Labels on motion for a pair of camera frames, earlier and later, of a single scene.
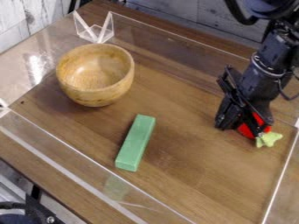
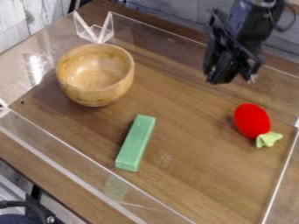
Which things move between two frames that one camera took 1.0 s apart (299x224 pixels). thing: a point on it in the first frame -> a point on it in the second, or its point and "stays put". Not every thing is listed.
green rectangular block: x=133 y=150 stays put
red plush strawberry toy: x=265 y=136 stays put
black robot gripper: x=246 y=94 -> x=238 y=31
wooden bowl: x=95 y=73 stays put
